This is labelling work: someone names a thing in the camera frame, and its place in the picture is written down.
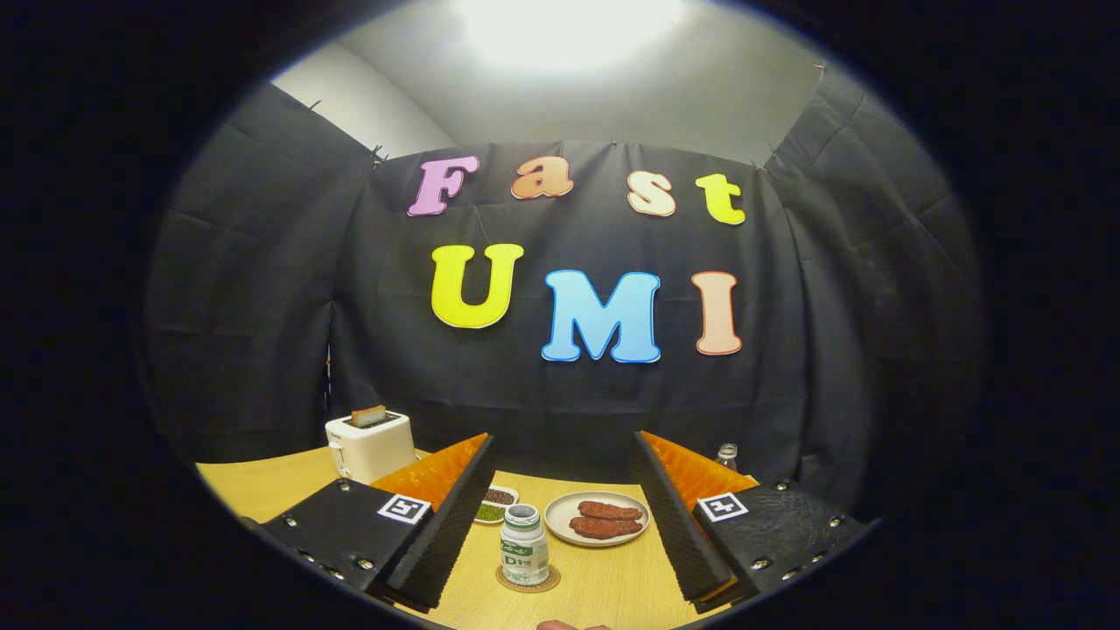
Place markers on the white round plate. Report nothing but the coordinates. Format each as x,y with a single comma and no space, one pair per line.
560,516

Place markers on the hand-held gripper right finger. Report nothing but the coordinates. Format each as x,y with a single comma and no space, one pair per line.
678,534

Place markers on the toast slice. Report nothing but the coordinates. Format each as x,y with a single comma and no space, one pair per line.
368,416

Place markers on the white juice bottle green label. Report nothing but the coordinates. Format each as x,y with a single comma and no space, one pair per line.
524,551

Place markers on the cream toaster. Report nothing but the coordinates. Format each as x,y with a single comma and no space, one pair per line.
372,451

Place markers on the white divided dish with beans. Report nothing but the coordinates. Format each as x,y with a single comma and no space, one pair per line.
494,503

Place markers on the round cork coaster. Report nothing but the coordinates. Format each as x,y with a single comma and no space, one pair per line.
554,579

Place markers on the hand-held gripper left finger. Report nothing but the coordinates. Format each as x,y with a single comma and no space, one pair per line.
446,534

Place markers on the clear plastic water bottle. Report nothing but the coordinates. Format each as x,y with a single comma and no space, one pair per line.
727,457

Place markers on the red meat slice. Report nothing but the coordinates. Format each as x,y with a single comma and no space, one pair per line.
604,528
610,510

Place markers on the wooden table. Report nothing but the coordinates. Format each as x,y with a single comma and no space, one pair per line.
604,577

